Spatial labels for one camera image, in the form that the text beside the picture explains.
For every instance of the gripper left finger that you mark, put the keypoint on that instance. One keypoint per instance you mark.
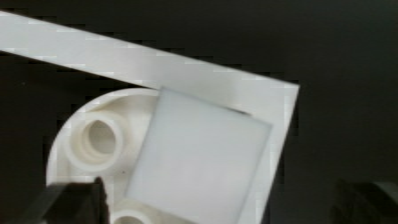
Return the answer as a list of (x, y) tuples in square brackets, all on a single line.
[(69, 204)]

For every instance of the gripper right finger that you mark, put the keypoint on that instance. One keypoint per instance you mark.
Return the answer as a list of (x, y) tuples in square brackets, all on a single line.
[(364, 203)]

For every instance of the white round stool seat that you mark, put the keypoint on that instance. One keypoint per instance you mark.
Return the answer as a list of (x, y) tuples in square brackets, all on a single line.
[(96, 148)]

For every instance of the white stool leg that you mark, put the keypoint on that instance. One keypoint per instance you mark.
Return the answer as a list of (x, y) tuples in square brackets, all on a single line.
[(197, 160)]

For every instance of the white right barrier block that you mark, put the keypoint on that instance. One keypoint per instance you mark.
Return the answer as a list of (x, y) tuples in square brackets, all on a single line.
[(280, 99)]

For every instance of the white front barrier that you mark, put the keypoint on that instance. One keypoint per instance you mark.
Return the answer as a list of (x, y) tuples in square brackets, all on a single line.
[(131, 62)]

